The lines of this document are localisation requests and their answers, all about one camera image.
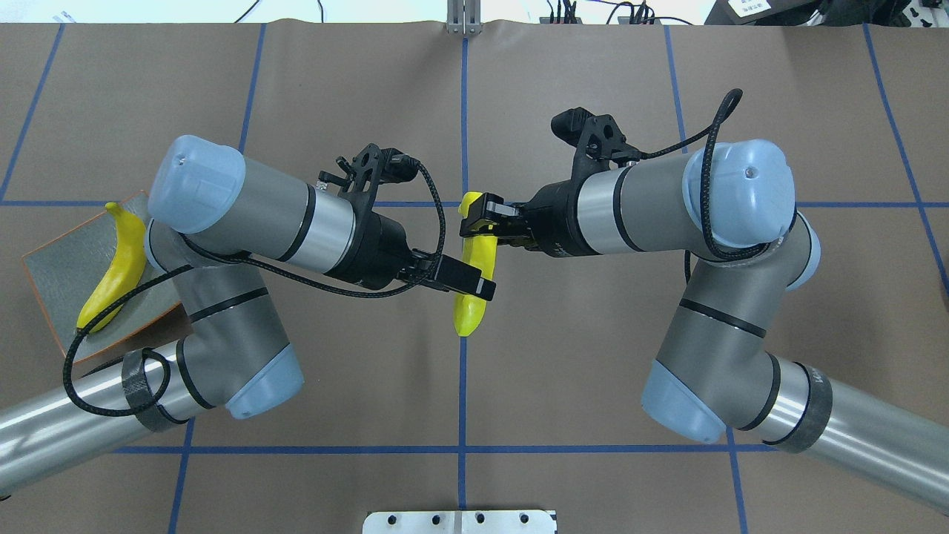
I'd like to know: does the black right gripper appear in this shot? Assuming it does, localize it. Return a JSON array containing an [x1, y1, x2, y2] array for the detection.
[[460, 182, 586, 257]]

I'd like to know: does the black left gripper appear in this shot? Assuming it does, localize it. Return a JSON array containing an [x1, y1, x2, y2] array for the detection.
[[348, 210, 496, 301]]

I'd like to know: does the yellow banana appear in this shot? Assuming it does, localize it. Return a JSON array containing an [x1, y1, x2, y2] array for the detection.
[[76, 202, 147, 332], [453, 191, 498, 337]]

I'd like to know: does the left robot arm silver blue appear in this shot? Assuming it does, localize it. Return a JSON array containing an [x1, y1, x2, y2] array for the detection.
[[1, 135, 496, 498]]

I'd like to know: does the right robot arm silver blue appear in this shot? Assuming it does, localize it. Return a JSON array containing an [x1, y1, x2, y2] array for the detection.
[[460, 139, 948, 512]]

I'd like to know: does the white mounting plate with bolts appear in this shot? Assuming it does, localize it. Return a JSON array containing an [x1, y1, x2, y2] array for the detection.
[[362, 510, 559, 533]]

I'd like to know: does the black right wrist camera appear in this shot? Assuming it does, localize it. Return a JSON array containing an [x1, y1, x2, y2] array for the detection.
[[550, 108, 644, 171]]

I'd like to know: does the aluminium frame post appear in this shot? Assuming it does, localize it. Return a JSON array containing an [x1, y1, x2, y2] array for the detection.
[[445, 0, 483, 39]]

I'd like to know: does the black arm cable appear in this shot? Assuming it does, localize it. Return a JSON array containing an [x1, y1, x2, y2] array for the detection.
[[62, 159, 449, 417]]

